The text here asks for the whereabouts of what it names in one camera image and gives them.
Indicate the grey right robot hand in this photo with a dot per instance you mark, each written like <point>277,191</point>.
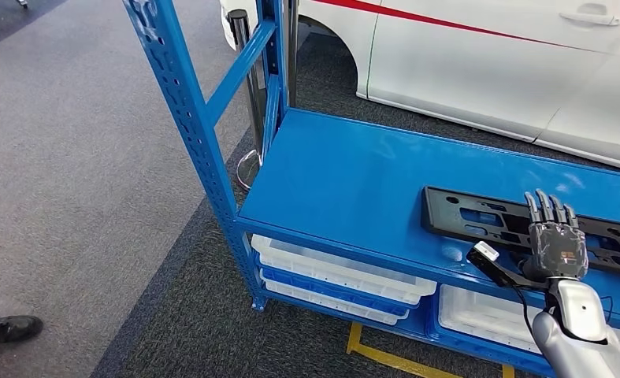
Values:
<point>557,245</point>

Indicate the black plastic slotted part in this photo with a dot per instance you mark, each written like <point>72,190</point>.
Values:
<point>445,219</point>

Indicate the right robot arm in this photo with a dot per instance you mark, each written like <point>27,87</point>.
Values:
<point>581,313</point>

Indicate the blue metal shelf rack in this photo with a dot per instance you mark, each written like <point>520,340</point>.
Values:
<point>341,172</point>

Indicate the white plastic bin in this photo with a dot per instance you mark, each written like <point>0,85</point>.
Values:
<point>476,313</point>
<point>341,271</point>
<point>330,305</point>

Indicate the white car with red stripe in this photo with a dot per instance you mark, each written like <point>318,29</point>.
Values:
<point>471,68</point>

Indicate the person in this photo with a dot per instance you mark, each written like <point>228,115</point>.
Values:
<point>7,328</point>

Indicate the grey chair base leg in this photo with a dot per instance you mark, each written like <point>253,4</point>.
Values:
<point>22,3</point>

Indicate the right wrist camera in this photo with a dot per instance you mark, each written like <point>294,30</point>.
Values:
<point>489,261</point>

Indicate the chrome stanchion post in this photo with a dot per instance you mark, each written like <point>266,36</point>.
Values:
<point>292,52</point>
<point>247,73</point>

